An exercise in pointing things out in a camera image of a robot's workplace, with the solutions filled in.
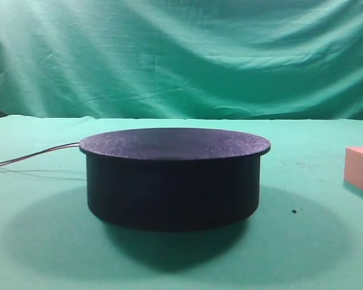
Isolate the green backdrop cloth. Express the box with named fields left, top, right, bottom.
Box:
left=0, top=1, right=363, bottom=120

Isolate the pink cube-shaped block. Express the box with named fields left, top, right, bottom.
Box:
left=344, top=147, right=363, bottom=190

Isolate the black turntable wire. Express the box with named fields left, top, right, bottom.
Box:
left=0, top=145, right=81, bottom=171

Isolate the green table cloth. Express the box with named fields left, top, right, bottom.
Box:
left=0, top=115, right=363, bottom=289

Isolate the black round turntable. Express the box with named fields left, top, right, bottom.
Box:
left=79, top=127, right=271, bottom=232

